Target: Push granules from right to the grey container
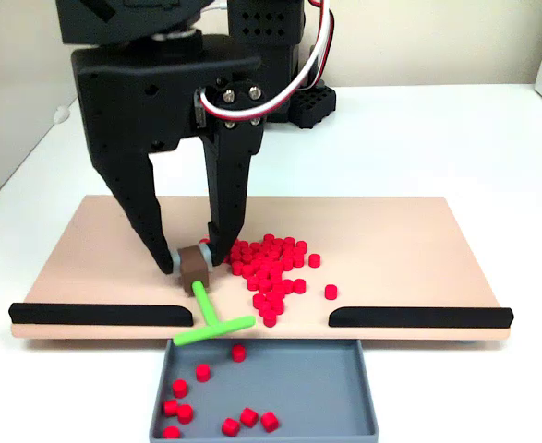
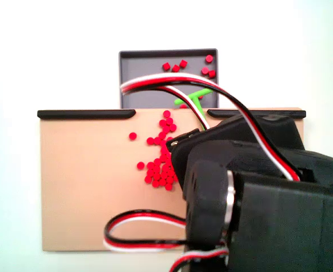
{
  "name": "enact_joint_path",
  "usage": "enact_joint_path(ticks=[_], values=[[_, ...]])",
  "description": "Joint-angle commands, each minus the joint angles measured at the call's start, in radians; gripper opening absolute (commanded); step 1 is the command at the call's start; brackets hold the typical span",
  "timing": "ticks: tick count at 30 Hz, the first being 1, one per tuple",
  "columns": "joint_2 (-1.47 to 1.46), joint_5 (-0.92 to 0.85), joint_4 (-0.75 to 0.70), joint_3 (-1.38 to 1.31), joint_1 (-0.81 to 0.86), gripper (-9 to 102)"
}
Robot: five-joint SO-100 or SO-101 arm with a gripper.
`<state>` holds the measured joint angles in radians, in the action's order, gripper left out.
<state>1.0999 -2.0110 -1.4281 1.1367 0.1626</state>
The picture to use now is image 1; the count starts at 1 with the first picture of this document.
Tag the pile of red granules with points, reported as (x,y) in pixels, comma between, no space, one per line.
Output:
(270,267)

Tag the green T-shaped pusher tool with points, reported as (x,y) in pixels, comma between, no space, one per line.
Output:
(204,304)

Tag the red cylinder granule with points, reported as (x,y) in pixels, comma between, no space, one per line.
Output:
(238,353)
(314,259)
(171,432)
(299,285)
(230,427)
(287,287)
(184,413)
(169,407)
(202,373)
(180,388)
(269,421)
(330,291)
(249,416)

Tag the grey tray container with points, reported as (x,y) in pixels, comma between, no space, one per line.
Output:
(307,397)

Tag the small white foot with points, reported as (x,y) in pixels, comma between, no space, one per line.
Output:
(61,114)

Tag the beige board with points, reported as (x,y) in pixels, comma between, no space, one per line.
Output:
(390,254)

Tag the black edge rail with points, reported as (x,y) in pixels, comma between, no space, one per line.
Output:
(90,314)
(418,317)

